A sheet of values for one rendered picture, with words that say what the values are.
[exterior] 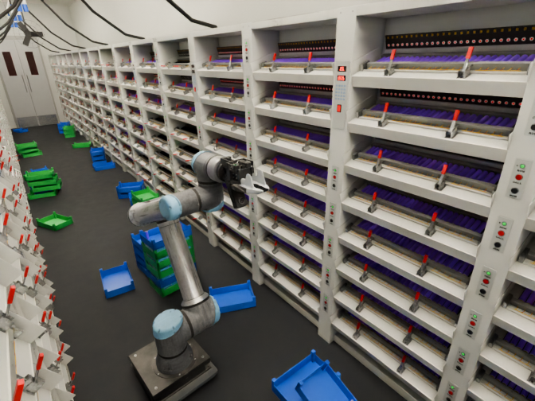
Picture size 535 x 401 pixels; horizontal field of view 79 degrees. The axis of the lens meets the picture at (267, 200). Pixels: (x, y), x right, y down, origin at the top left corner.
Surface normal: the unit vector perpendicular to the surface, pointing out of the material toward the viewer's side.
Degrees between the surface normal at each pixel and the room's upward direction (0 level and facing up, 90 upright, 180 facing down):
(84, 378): 0
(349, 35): 90
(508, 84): 108
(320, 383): 19
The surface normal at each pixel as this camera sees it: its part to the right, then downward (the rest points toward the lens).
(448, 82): -0.75, 0.53
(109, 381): -0.02, -0.91
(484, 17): -0.79, 0.26
